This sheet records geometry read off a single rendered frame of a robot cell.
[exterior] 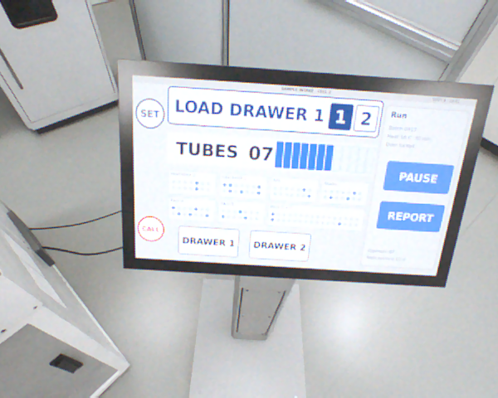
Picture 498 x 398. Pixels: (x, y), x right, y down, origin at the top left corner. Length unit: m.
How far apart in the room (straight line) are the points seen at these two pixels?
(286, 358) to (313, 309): 0.26
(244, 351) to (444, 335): 0.91
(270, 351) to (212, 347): 0.24
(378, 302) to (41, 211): 1.79
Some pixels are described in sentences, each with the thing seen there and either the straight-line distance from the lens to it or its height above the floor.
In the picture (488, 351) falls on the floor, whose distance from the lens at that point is 1.86.
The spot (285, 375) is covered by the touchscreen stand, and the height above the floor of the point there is 0.04.
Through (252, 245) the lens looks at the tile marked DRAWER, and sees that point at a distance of 0.49.
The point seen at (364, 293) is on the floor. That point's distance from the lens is 1.66.
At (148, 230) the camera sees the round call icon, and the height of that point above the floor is 1.01.
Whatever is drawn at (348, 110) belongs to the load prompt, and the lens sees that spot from 0.48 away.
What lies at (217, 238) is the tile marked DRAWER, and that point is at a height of 1.01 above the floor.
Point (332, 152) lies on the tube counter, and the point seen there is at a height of 1.12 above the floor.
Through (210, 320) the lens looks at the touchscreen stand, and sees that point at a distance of 1.45.
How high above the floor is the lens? 1.43
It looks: 54 degrees down
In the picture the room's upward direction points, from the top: 5 degrees clockwise
